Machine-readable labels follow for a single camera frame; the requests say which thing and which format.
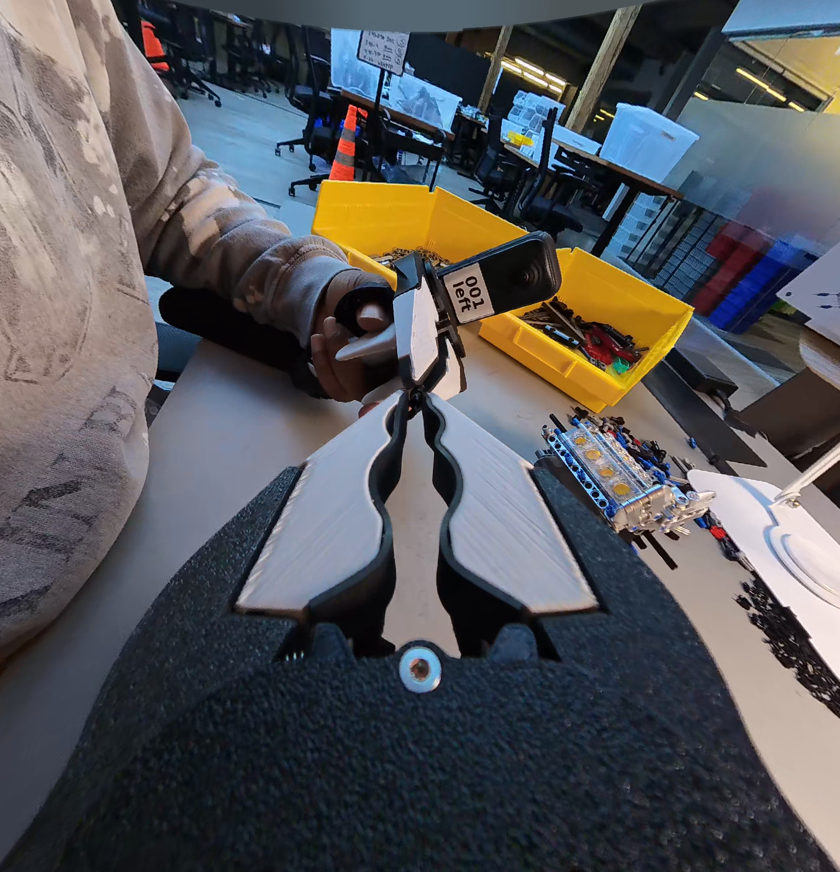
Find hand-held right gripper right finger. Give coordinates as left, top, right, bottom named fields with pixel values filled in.
left=422, top=397, right=599, bottom=636

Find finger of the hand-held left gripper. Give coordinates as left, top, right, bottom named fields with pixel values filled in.
left=427, top=253, right=466, bottom=404
left=390, top=273, right=443, bottom=410

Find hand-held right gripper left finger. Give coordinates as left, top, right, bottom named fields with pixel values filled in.
left=237, top=397, right=402, bottom=636

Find person's left forearm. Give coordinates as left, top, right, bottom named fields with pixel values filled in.
left=137, top=130, right=394, bottom=352

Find person's left hand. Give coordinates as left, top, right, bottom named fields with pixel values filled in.
left=309, top=280, right=400, bottom=404

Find heap of dark small parts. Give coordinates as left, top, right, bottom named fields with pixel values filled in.
left=377, top=246, right=448, bottom=268

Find heap of red black parts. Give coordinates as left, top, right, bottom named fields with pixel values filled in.
left=523, top=297, right=652, bottom=376

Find yellow plastic bin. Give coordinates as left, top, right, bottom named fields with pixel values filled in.
left=478, top=246, right=696, bottom=414
left=311, top=180, right=530, bottom=294

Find toy engine model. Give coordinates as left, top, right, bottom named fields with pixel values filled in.
left=536, top=402, right=721, bottom=570

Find white plastic storage box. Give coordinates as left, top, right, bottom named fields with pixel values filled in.
left=600, top=104, right=702, bottom=185

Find scattered small coloured parts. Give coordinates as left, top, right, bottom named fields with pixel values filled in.
left=686, top=507, right=751, bottom=570

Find orange traffic cone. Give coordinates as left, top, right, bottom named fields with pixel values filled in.
left=328, top=105, right=361, bottom=183

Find black flat panel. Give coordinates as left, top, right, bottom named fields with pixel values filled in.
left=642, top=348, right=768, bottom=471

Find stack of red blue crates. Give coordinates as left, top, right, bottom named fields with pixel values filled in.
left=690, top=223, right=819, bottom=335

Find black office chair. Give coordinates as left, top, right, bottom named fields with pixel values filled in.
left=275, top=55, right=342, bottom=196

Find white paper sign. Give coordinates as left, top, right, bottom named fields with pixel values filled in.
left=356, top=30, right=411, bottom=77

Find pile of small black parts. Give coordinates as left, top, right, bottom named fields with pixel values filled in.
left=731, top=570, right=840, bottom=733

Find instruction booklet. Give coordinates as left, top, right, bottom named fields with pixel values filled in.
left=777, top=229, right=840, bottom=352

